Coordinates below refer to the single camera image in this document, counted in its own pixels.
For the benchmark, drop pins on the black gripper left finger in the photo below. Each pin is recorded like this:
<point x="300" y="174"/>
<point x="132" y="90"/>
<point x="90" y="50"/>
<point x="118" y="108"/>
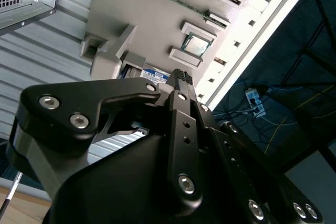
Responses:
<point x="65" y="103"/>

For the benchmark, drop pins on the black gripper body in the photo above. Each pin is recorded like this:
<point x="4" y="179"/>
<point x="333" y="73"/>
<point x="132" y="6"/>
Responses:
<point x="118" y="187"/>

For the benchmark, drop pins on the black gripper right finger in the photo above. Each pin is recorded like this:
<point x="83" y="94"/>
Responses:
<point x="241" y="171"/>

